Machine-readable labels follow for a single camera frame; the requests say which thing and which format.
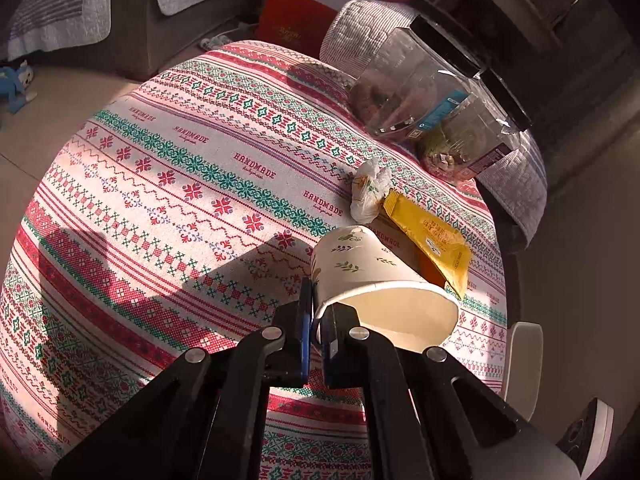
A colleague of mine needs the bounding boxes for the clear jar purple label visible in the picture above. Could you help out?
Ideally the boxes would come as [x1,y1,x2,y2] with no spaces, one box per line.
[416,67,534,184]

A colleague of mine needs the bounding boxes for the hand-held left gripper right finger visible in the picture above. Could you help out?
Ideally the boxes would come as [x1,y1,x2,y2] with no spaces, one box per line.
[314,302,583,480]

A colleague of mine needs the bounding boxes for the white slipper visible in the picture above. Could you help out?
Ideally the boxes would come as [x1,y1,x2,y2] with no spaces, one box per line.
[199,34,234,53]

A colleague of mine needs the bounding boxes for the crumpled white tissue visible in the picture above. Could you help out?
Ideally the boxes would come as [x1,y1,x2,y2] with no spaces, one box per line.
[350,157,394,224]

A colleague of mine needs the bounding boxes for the yellow snack packet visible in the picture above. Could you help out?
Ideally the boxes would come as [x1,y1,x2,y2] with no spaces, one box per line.
[382,187,474,299]

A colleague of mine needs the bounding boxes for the dark grey sofa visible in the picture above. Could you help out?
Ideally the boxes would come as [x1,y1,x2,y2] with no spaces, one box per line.
[0,0,283,82]

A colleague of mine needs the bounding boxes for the white trash bin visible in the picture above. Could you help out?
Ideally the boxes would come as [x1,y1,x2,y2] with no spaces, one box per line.
[501,321,544,421]

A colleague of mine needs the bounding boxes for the leaf print paper cup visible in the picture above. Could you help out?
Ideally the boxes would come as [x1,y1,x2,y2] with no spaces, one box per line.
[310,225,460,352]

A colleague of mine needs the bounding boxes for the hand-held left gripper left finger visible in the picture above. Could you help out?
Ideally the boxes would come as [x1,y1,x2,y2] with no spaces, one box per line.
[50,276,313,480]

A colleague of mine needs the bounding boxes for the patterned tablecloth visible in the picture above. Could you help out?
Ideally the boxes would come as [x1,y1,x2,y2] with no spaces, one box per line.
[0,40,507,480]

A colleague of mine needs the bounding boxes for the red and white box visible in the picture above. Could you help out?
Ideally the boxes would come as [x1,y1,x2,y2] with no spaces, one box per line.
[259,0,339,57]

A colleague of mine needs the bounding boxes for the blue plush toy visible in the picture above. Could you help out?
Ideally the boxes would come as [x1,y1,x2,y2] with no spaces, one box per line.
[0,59,37,114]

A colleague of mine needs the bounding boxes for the clear jar blue label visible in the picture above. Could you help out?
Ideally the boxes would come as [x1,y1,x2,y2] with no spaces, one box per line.
[349,14,484,142]

